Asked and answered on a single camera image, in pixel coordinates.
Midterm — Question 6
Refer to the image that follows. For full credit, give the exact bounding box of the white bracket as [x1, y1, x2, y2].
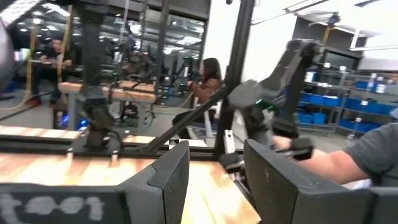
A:
[223, 129, 236, 156]

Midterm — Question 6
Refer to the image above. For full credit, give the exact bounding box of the blue storage bin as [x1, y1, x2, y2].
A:
[354, 80, 388, 91]
[297, 111, 326, 125]
[338, 119, 382, 134]
[344, 98, 397, 116]
[298, 93, 343, 108]

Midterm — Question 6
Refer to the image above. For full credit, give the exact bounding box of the person's hand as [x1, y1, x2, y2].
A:
[272, 136, 295, 152]

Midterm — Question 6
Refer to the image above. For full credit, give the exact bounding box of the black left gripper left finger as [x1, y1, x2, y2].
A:
[118, 141, 191, 224]

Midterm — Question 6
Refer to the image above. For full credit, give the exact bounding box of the person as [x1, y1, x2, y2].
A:
[30, 37, 77, 108]
[172, 57, 223, 140]

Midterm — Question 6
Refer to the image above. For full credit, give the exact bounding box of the white chair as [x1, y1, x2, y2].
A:
[186, 102, 223, 139]

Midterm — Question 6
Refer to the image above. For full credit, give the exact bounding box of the black leader arm handle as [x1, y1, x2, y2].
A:
[290, 138, 314, 162]

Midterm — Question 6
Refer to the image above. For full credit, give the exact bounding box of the yellow hanging cord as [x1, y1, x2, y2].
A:
[322, 12, 341, 45]

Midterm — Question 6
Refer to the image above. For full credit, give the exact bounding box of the wooden background table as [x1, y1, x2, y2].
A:
[57, 80, 157, 131]

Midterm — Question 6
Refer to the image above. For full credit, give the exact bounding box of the person arm grey sleeve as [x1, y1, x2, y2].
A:
[273, 123, 398, 190]

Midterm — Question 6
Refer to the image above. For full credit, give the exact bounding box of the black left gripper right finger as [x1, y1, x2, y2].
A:
[244, 139, 374, 224]

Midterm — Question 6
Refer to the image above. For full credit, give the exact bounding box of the black aluminium table frame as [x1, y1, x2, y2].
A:
[0, 0, 256, 159]

